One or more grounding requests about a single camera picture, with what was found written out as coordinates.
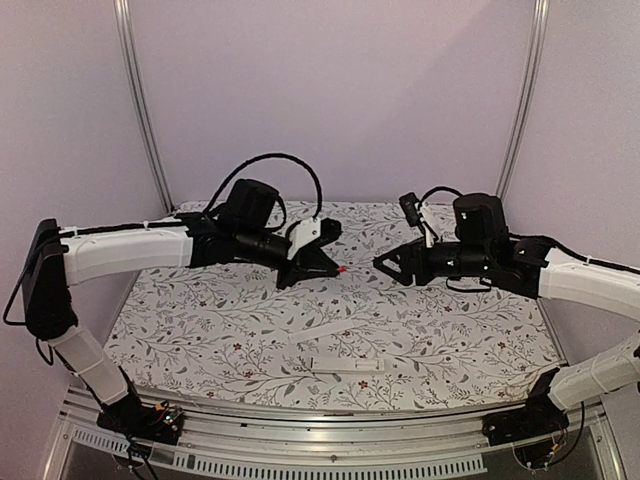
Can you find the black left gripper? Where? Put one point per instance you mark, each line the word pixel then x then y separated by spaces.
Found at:
pixel 307 258

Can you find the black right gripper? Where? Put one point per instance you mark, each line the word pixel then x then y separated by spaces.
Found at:
pixel 407 252

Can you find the white remote battery cover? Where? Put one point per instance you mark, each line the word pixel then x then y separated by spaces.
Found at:
pixel 320 331

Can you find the white remote control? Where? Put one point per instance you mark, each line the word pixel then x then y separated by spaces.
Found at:
pixel 346 365

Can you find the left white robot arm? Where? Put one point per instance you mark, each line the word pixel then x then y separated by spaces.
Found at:
pixel 236 231

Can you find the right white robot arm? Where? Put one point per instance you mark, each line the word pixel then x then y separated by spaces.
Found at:
pixel 532 266

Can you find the floral patterned table mat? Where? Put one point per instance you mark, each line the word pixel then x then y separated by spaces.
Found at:
pixel 222 332

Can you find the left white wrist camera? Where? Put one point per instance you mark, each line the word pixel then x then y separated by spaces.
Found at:
pixel 313 232

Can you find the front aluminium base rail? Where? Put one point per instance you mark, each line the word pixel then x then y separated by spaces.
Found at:
pixel 227 440

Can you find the right aluminium frame post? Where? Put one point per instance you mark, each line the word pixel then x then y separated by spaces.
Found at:
pixel 532 64

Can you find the aluminium frame post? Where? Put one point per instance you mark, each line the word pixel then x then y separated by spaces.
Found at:
pixel 532 64
pixel 133 71

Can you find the left aluminium frame post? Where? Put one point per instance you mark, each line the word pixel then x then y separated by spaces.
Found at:
pixel 133 71

